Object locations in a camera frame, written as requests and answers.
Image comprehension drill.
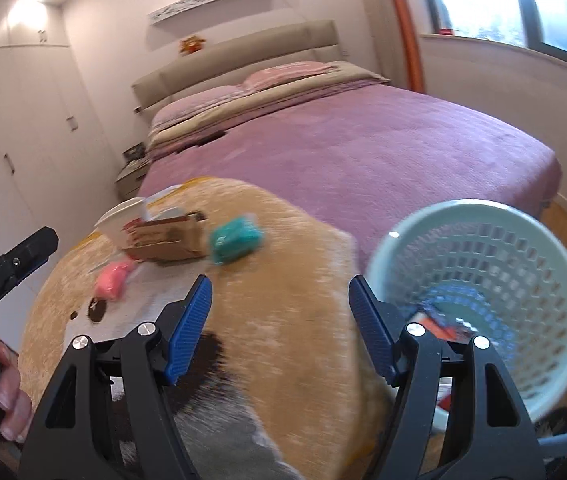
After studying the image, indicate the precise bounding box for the pink packet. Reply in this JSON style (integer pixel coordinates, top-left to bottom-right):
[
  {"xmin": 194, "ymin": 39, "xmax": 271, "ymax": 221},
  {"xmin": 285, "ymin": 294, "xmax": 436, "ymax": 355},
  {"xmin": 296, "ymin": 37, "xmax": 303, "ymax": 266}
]
[{"xmin": 93, "ymin": 258, "xmax": 137, "ymax": 301}]

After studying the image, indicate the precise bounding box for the brown cardboard box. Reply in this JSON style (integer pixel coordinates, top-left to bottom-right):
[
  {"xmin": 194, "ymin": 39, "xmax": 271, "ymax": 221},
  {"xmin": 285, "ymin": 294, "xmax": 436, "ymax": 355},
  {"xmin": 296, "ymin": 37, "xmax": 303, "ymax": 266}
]
[{"xmin": 123, "ymin": 211, "xmax": 208, "ymax": 263}]

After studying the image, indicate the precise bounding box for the teal packet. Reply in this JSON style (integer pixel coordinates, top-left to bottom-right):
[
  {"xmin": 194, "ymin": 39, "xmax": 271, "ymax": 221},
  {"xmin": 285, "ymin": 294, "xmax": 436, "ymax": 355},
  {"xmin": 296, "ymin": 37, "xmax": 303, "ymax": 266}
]
[{"xmin": 208, "ymin": 214, "xmax": 265, "ymax": 264}]

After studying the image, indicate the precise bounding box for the blue white milk carton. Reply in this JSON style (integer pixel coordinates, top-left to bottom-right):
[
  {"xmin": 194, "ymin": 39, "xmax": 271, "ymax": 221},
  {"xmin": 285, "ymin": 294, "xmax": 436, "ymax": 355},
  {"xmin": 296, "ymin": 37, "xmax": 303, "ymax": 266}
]
[{"xmin": 405, "ymin": 301, "xmax": 477, "ymax": 344}]

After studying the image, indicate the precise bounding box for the black trash bin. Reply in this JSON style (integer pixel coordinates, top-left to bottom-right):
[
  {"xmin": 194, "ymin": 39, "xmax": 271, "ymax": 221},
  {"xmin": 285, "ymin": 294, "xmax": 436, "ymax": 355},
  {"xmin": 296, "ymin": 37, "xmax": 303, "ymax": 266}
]
[{"xmin": 535, "ymin": 406, "xmax": 567, "ymax": 439}]

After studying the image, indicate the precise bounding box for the person's left hand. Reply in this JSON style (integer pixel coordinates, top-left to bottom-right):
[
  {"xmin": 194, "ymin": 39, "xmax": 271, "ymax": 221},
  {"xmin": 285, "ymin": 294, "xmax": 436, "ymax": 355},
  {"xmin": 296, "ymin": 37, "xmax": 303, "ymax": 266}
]
[{"xmin": 0, "ymin": 340, "xmax": 34, "ymax": 444}]

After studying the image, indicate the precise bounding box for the white wardrobe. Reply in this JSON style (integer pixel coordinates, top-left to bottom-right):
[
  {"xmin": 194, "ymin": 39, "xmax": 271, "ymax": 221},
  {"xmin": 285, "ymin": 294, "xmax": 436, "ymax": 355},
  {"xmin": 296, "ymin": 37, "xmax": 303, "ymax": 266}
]
[{"xmin": 0, "ymin": 0, "xmax": 122, "ymax": 351}]

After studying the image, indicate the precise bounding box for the light green plastic basket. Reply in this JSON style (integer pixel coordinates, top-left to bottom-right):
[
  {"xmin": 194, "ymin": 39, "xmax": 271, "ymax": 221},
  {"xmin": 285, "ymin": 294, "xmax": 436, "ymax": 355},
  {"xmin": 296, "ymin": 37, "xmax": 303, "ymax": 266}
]
[{"xmin": 365, "ymin": 200, "xmax": 567, "ymax": 422}]

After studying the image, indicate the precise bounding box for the white bedside table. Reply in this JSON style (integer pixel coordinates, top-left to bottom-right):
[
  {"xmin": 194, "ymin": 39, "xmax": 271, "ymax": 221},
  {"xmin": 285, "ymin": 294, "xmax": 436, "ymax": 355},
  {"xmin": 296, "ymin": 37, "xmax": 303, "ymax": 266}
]
[{"xmin": 115, "ymin": 158, "xmax": 152, "ymax": 200}]

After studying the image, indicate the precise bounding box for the yellow bear plush blanket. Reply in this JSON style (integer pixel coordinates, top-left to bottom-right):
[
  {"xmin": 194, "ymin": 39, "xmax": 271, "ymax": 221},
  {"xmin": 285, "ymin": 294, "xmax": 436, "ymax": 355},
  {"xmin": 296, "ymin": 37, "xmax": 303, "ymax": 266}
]
[{"xmin": 17, "ymin": 174, "xmax": 445, "ymax": 480}]

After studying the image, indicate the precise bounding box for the left pink pillow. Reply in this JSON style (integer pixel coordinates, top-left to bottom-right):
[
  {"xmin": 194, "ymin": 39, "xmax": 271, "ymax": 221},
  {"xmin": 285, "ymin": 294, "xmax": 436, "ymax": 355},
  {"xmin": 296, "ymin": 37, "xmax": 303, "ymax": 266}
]
[{"xmin": 151, "ymin": 86, "xmax": 248, "ymax": 131}]

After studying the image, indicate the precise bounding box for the pink pillow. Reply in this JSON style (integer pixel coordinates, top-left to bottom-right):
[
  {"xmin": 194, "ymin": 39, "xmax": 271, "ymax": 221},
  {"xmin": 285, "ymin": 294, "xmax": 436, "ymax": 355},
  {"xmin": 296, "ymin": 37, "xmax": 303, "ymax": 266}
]
[
  {"xmin": 241, "ymin": 61, "xmax": 334, "ymax": 92},
  {"xmin": 151, "ymin": 86, "xmax": 248, "ymax": 131}
]

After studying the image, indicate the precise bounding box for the bed with purple cover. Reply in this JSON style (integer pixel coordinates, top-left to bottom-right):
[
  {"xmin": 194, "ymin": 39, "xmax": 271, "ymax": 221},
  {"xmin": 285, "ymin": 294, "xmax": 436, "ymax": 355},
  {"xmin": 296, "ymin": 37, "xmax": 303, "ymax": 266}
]
[{"xmin": 140, "ymin": 84, "xmax": 562, "ymax": 261}]

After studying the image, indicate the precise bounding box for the orange plush toy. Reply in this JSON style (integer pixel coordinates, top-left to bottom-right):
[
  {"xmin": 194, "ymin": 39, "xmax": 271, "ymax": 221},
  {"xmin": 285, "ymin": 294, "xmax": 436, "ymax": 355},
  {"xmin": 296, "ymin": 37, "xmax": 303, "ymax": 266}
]
[{"xmin": 179, "ymin": 35, "xmax": 206, "ymax": 56}]

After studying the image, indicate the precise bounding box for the right pink pillow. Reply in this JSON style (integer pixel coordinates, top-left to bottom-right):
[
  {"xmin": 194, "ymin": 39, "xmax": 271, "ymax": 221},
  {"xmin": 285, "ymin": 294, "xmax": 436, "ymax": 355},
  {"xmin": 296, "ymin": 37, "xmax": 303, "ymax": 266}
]
[{"xmin": 241, "ymin": 61, "xmax": 334, "ymax": 92}]

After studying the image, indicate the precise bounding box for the beige folded blanket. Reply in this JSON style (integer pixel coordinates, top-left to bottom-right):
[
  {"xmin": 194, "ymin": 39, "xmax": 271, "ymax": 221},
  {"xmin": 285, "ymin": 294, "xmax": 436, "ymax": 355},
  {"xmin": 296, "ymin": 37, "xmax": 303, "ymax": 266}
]
[{"xmin": 146, "ymin": 61, "xmax": 390, "ymax": 160}]

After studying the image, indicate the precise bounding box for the beige padded headboard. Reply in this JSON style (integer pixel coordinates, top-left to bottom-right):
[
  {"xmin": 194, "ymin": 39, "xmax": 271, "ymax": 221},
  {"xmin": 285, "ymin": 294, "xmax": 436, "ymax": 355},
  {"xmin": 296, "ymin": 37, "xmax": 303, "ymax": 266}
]
[{"xmin": 131, "ymin": 20, "xmax": 344, "ymax": 118}]

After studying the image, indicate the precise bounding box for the beige orange curtain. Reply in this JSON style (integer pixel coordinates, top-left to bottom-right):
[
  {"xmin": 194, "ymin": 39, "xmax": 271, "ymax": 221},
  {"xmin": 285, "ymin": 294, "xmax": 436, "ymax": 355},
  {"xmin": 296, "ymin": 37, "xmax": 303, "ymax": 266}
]
[{"xmin": 363, "ymin": 0, "xmax": 425, "ymax": 93}]

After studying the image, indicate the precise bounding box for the photo frame on nightstand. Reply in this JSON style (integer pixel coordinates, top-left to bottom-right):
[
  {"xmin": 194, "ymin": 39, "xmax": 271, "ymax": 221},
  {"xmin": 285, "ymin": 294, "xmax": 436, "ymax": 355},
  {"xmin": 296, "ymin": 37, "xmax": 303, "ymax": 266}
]
[{"xmin": 123, "ymin": 143, "xmax": 146, "ymax": 164}]

